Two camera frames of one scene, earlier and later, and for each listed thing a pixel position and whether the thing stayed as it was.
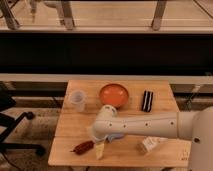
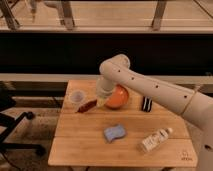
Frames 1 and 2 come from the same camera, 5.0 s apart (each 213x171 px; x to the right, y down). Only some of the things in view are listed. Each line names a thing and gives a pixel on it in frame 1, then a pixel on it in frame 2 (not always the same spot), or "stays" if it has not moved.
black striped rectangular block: [147, 101] stays
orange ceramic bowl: [113, 94] stays
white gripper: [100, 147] to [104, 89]
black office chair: [9, 124] stays
